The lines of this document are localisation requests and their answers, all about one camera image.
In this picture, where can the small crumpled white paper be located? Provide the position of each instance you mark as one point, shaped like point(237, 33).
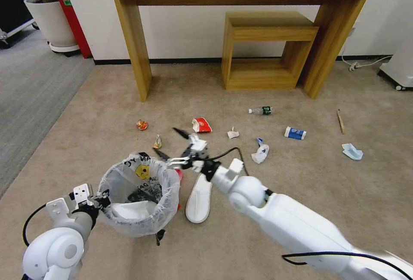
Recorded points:
point(233, 133)

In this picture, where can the white appliance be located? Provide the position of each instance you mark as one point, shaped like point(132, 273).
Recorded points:
point(400, 67)

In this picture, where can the white slipper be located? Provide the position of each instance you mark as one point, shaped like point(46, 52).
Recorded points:
point(198, 202)

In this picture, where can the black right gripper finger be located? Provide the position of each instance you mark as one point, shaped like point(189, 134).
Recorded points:
point(175, 162)
point(185, 135)

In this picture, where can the small wooden stool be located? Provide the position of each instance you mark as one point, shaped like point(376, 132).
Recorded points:
point(258, 73)

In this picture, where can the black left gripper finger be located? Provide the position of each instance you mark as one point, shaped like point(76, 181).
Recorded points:
point(143, 197)
point(159, 237)

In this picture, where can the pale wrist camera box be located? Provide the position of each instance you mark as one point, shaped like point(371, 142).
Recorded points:
point(198, 144)
point(82, 194)

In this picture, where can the white crumpled paper rubbish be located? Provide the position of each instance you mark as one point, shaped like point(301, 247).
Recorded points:
point(132, 210)

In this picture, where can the clear printed plastic bin liner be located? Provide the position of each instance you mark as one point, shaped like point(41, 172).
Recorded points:
point(161, 180)

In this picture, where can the gold snack wrapper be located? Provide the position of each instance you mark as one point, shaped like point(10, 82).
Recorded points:
point(157, 142)

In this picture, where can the white plant pot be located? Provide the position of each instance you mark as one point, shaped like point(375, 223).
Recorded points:
point(53, 25)

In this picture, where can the white wheeled pot tray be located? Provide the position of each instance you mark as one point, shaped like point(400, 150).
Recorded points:
point(66, 49)

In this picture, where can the white trash bin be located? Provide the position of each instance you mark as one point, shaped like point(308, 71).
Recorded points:
point(142, 225)

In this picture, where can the blue white drink carton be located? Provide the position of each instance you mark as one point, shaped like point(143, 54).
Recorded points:
point(294, 133)

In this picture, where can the black wheeled cabinet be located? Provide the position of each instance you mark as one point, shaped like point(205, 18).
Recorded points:
point(9, 2)

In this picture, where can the crushed red paper cup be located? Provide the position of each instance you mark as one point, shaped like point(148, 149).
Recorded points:
point(202, 125)

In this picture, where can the white blue plastic bag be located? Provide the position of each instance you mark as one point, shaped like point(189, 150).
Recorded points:
point(260, 154)

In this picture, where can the red bin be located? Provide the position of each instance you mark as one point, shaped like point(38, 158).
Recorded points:
point(77, 31)

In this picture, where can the clear plastic bottle green label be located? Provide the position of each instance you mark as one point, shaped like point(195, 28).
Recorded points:
point(263, 111)

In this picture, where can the wooden stick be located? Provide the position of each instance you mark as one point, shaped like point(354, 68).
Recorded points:
point(340, 121)

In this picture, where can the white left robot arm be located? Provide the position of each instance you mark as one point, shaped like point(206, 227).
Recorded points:
point(51, 251)

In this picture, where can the blue face mask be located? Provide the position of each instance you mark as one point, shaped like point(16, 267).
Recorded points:
point(352, 152)

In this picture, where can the red yellow snack wrapper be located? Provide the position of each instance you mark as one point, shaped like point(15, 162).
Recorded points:
point(142, 125)

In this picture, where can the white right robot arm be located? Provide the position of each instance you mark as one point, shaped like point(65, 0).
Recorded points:
point(290, 218)

